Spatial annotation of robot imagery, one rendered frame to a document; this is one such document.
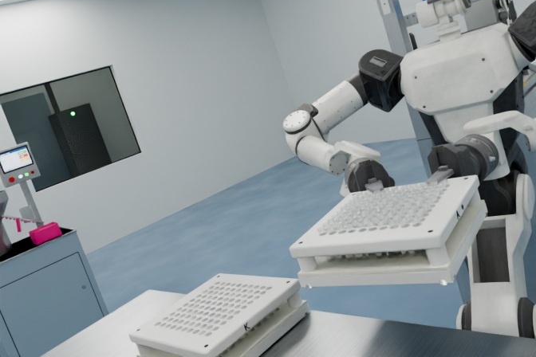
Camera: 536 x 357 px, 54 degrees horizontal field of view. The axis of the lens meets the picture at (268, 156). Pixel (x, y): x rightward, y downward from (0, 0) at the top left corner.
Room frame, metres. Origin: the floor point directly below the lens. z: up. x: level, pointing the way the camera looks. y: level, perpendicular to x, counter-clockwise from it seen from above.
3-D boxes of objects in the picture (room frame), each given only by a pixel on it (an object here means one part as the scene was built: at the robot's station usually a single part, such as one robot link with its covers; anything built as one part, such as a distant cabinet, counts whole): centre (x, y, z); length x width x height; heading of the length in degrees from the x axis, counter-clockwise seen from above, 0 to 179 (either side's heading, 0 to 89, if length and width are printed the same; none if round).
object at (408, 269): (0.83, -0.16, 1.00); 0.24 x 0.24 x 0.02; 54
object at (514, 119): (1.05, -0.47, 1.05); 0.13 x 0.07 x 0.09; 70
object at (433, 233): (0.83, -0.16, 1.04); 0.25 x 0.24 x 0.02; 54
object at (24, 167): (3.60, 1.63, 1.07); 0.23 x 0.10 x 0.62; 125
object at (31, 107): (6.26, 2.05, 1.43); 1.38 x 0.01 x 1.16; 125
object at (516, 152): (1.41, -0.59, 0.86); 0.28 x 0.13 x 0.18; 144
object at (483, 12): (1.97, -0.94, 1.23); 0.22 x 0.11 x 0.20; 140
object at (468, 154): (0.96, -0.34, 1.04); 0.12 x 0.10 x 0.13; 135
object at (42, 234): (3.29, 1.49, 0.80); 0.16 x 0.12 x 0.09; 125
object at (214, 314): (0.96, 0.19, 0.93); 0.25 x 0.24 x 0.02; 44
